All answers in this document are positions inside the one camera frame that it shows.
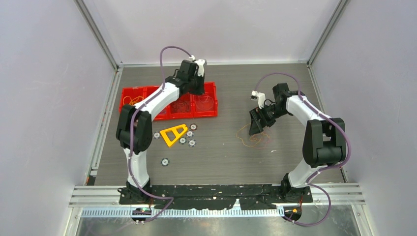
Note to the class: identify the red plastic bin far right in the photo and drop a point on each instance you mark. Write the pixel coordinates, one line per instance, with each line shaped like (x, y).
(206, 105)

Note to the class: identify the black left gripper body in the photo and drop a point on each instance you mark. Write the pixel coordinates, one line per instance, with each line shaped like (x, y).
(196, 83)

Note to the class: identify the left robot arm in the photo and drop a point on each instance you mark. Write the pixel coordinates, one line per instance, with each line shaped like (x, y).
(134, 129)

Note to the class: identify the blue 10 poker chip upper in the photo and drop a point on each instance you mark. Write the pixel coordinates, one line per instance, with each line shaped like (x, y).
(190, 134)

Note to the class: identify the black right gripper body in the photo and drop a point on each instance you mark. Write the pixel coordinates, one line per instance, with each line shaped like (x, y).
(269, 114)

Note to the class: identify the aluminium frame rail left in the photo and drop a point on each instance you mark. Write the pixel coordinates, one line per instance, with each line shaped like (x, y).
(74, 214)

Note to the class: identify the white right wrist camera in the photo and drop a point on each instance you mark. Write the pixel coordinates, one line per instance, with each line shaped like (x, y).
(259, 97)

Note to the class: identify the red plastic bin far left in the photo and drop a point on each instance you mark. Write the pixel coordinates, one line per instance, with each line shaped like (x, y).
(131, 96)

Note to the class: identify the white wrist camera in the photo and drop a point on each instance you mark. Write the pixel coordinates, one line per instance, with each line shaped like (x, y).
(201, 65)
(259, 97)

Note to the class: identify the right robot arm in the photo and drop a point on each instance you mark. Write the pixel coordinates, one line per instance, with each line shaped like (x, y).
(323, 143)

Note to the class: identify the blue 10 poker chip right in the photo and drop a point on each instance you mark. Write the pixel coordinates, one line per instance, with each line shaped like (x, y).
(192, 143)

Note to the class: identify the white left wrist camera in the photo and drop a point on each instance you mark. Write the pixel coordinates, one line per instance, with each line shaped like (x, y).
(201, 65)

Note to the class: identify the black 100 poker chip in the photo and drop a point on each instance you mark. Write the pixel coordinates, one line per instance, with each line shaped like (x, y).
(193, 127)

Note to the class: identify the yellow plastic triangle frame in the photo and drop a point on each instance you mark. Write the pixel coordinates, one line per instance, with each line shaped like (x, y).
(173, 134)

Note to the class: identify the green 50 poker chip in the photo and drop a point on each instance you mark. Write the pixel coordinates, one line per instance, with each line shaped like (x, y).
(182, 140)

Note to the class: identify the white slotted cable duct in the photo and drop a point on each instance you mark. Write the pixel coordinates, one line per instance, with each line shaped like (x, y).
(146, 212)

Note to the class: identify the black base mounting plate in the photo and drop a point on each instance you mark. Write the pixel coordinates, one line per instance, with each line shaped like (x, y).
(214, 197)

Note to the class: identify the red plastic bin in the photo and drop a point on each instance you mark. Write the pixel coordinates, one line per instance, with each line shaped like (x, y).
(206, 105)
(164, 114)
(181, 108)
(131, 96)

